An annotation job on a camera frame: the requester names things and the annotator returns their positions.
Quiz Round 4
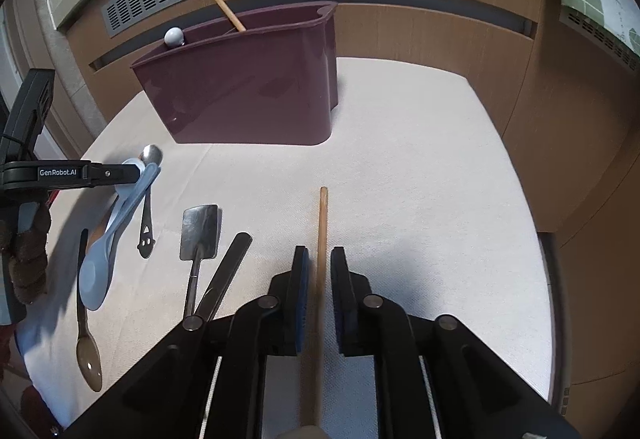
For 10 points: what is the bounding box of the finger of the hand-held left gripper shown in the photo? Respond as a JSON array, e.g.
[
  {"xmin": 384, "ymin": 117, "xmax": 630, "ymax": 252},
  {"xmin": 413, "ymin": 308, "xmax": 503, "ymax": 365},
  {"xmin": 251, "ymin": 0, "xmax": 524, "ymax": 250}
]
[{"xmin": 0, "ymin": 159, "xmax": 142, "ymax": 191}]

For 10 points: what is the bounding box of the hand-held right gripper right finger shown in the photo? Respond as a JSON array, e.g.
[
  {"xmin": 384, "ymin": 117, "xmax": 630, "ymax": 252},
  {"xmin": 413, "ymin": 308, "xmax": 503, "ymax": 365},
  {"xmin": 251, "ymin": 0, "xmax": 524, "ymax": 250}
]
[{"xmin": 329, "ymin": 246, "xmax": 583, "ymax": 439}]

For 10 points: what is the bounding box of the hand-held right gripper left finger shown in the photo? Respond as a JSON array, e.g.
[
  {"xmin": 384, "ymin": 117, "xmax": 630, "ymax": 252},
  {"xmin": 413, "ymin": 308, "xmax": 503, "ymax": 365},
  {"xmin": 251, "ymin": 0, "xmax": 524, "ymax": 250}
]
[{"xmin": 62, "ymin": 245, "xmax": 311, "ymax": 439}]

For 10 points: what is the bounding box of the blue-grey plastic spoon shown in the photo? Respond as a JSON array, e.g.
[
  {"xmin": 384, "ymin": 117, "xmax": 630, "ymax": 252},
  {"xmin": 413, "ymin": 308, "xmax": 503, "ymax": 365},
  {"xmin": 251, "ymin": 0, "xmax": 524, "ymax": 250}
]
[{"xmin": 102, "ymin": 158, "xmax": 146, "ymax": 245}]

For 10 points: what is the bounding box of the wooden chopstick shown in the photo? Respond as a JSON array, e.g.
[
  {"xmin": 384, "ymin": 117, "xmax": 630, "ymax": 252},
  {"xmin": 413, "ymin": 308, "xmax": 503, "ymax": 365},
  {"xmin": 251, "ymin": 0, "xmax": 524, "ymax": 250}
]
[
  {"xmin": 208, "ymin": 0, "xmax": 247, "ymax": 32},
  {"xmin": 300, "ymin": 186, "xmax": 329, "ymax": 426}
]

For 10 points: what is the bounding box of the metal spoon with face cutout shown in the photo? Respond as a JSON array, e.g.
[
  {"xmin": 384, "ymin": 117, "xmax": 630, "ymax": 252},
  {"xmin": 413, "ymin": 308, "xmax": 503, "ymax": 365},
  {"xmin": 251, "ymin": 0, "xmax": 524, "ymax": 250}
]
[{"xmin": 137, "ymin": 145, "xmax": 164, "ymax": 260}]

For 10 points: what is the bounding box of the pale plastic spoon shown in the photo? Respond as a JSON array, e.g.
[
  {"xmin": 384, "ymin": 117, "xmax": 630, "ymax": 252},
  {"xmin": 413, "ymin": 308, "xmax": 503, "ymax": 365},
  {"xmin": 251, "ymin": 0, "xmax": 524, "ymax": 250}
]
[{"xmin": 79, "ymin": 164, "xmax": 162, "ymax": 311}]

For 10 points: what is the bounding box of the square metal spoon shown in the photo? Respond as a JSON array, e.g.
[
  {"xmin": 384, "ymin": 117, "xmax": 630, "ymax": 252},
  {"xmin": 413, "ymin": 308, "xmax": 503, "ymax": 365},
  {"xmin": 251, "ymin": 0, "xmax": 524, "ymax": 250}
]
[{"xmin": 180, "ymin": 204, "xmax": 221, "ymax": 320}]

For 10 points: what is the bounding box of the maroon plastic utensil caddy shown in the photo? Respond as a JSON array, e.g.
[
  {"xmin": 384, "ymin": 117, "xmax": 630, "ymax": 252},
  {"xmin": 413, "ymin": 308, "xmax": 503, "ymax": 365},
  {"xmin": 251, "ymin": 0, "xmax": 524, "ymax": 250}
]
[{"xmin": 131, "ymin": 2, "xmax": 340, "ymax": 146}]

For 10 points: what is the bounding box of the brown spoon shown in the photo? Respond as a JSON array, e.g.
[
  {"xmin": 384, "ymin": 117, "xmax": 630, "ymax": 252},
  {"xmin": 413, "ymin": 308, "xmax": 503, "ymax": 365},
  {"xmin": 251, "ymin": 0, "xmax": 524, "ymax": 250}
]
[{"xmin": 76, "ymin": 229, "xmax": 104, "ymax": 393}]

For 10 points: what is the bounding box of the person's left hand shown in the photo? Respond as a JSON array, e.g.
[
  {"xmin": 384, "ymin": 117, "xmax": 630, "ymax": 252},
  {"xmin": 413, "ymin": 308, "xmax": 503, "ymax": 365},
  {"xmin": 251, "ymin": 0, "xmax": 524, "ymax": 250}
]
[{"xmin": 0, "ymin": 199, "xmax": 52, "ymax": 306}]

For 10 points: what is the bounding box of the white tablecloth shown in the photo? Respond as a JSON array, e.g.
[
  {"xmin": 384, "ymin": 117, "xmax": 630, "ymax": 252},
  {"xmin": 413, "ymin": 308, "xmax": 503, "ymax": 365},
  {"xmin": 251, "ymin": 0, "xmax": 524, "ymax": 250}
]
[{"xmin": 15, "ymin": 56, "xmax": 557, "ymax": 439}]

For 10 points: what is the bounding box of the grey side vent grille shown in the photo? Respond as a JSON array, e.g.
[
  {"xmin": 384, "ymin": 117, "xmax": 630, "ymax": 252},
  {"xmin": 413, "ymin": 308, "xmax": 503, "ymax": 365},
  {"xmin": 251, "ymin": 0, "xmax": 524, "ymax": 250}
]
[{"xmin": 557, "ymin": 6, "xmax": 640, "ymax": 70}]

